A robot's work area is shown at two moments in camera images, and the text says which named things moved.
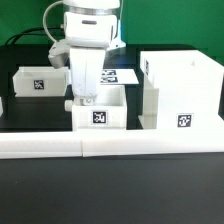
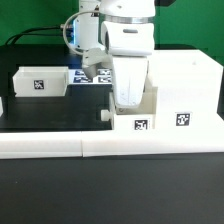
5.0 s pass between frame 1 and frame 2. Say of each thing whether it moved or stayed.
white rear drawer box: stayed
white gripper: moved
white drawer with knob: moved
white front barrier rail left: stayed
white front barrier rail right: stayed
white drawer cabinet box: stayed
